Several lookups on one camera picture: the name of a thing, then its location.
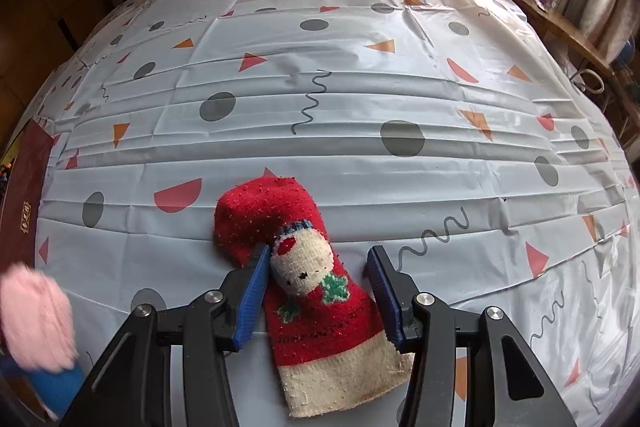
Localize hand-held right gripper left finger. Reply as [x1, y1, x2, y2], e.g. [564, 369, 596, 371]
[60, 244, 273, 427]

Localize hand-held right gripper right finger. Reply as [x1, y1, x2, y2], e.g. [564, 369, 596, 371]
[365, 246, 578, 427]

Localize red snowman sock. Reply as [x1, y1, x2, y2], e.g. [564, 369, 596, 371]
[214, 176, 416, 419]

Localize pink towel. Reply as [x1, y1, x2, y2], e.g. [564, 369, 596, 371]
[0, 263, 86, 415]

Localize gold lined maroon box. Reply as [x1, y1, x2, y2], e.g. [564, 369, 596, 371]
[0, 117, 56, 268]

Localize wooden side desk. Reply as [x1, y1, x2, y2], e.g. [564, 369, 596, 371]
[475, 0, 616, 78]

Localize blue plastic object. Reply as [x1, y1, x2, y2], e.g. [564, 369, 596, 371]
[617, 37, 640, 68]

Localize white cable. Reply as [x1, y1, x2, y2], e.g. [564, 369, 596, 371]
[572, 67, 606, 95]

